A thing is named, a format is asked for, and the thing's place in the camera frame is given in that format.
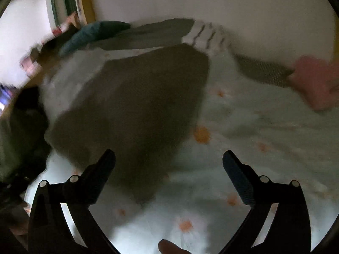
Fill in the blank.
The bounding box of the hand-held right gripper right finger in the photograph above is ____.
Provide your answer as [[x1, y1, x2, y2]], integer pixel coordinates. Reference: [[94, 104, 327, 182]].
[[219, 150, 312, 254]]

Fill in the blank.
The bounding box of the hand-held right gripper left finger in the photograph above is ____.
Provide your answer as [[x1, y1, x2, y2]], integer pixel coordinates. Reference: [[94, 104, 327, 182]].
[[28, 149, 117, 254]]

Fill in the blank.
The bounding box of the grey knitted sweater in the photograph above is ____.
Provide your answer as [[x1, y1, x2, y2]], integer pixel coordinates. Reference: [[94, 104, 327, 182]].
[[43, 18, 231, 205]]

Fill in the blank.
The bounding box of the person's left hand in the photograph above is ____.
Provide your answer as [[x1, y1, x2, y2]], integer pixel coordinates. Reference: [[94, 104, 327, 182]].
[[10, 202, 31, 235]]

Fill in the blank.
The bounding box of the person's right hand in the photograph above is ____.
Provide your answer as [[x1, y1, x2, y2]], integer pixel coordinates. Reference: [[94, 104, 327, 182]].
[[158, 239, 192, 254]]

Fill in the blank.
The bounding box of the light blue daisy blanket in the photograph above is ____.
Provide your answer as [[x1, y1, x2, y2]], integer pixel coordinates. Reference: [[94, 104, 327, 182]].
[[24, 45, 339, 254]]

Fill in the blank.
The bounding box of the dark cloth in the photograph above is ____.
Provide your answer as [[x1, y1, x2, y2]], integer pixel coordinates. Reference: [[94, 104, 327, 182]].
[[0, 86, 52, 181]]

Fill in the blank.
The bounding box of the grey mesh cloth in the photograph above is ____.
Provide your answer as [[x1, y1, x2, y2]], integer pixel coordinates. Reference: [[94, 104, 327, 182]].
[[232, 53, 295, 88]]

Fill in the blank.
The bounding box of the pink plush toy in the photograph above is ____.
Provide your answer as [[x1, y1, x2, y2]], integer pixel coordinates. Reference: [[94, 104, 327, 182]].
[[288, 55, 339, 113]]

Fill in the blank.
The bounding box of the teal cloth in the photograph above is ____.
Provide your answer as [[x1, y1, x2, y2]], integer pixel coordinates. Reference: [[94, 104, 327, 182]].
[[59, 20, 132, 57]]

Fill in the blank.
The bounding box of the wooden bed frame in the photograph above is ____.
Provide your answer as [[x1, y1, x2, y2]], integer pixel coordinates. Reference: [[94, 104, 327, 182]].
[[76, 0, 97, 25]]

